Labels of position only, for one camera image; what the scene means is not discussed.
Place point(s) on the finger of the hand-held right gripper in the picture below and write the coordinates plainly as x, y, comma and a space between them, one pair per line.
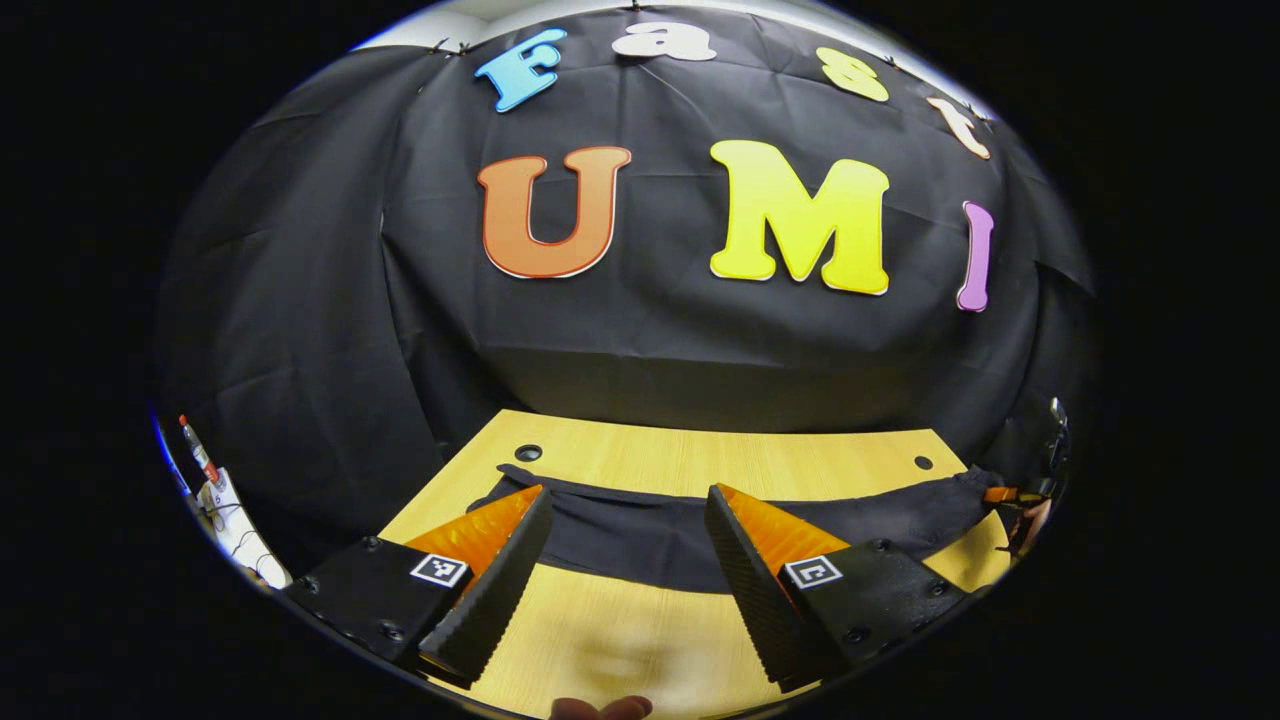
1000, 494

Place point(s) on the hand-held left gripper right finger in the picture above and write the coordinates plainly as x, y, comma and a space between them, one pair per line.
745, 590

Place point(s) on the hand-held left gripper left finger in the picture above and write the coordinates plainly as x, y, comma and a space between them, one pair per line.
500, 590

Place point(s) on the dark blue jeans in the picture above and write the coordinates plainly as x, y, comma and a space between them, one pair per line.
640, 540

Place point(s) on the black backdrop cloth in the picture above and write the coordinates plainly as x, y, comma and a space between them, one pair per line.
650, 340

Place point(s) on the red tipped marker pen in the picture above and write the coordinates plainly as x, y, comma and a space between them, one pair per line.
198, 450

